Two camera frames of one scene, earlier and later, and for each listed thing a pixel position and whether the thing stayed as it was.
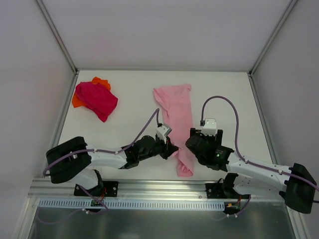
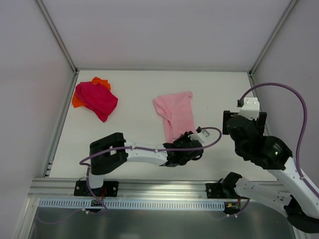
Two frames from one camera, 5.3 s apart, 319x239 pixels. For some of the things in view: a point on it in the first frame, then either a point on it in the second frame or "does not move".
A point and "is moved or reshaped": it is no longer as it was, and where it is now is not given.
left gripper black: (168, 149) -> (184, 137)
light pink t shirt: (175, 101) is moved or reshaped
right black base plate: (215, 191) does not move
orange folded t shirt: (76, 102) does not move
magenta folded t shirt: (97, 98) does not move
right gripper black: (220, 133) -> (226, 122)
